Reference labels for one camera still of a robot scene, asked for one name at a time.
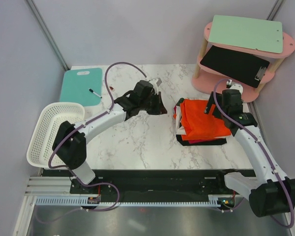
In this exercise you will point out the pink three tier shelf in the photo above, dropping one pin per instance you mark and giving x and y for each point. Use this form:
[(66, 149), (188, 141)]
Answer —
[(205, 78)]

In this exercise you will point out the orange t shirt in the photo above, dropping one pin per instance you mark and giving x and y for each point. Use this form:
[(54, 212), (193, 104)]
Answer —
[(201, 118)]

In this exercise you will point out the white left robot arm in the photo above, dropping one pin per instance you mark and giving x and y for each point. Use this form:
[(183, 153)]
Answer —
[(70, 144)]

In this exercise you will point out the white plastic basket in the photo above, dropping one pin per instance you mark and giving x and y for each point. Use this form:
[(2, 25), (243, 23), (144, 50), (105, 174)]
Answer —
[(51, 117)]

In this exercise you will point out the mint green board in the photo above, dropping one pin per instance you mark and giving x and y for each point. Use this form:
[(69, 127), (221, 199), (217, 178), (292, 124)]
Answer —
[(249, 33)]

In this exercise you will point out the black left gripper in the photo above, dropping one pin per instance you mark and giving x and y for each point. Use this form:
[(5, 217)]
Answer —
[(160, 109)]

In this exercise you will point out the black marker pen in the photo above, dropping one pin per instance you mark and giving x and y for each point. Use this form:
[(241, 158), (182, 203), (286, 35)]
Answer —
[(93, 92)]

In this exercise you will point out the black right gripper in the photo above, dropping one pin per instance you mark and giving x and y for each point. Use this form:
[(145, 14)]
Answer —
[(209, 104)]

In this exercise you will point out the teal cutting board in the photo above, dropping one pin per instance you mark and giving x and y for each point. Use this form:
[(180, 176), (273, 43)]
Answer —
[(76, 85)]

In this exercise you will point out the white cable duct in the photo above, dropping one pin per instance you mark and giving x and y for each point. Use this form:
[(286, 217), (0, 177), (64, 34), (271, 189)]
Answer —
[(83, 201)]

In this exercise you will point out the shirts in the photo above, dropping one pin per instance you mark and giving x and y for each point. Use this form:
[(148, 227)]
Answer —
[(201, 142)]

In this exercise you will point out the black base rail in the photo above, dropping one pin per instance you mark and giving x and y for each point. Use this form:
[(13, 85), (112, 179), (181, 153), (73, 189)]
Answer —
[(155, 185)]

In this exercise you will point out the black clipboard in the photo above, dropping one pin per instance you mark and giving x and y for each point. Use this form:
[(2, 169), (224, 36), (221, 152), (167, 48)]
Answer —
[(243, 67)]

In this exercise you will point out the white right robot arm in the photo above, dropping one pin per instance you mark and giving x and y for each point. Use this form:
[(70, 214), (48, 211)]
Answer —
[(272, 192)]

